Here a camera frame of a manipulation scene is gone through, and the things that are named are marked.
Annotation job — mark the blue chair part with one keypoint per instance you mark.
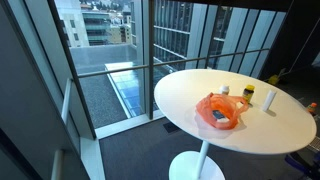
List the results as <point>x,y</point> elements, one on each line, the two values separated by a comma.
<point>301,165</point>

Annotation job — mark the blue box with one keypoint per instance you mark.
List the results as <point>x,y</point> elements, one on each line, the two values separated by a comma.
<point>219,115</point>

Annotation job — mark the white cylinder tube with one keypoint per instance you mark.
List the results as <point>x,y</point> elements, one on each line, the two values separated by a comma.
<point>268,100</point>

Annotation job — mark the grey window railing bar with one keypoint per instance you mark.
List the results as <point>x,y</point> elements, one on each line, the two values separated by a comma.
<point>113,70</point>

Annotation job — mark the yellow cleaning tool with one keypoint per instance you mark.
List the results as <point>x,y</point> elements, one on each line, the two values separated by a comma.
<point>274,79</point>

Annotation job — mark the small white cap bottle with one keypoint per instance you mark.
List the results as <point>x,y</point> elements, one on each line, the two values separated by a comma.
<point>224,89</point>

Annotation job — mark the dark floor vent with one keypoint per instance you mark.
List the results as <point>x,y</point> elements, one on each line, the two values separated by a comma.
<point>171,127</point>

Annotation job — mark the white round pedestal table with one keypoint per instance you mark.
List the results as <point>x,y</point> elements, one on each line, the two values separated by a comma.
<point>260,133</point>

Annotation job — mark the white wall handrail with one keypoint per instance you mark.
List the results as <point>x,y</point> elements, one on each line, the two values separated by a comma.
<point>66,100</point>

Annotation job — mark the dark bottle yellow lid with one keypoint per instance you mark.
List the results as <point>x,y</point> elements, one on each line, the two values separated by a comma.
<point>248,93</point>

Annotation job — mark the orange plastic bag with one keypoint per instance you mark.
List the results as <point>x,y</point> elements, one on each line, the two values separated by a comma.
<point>230,103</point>

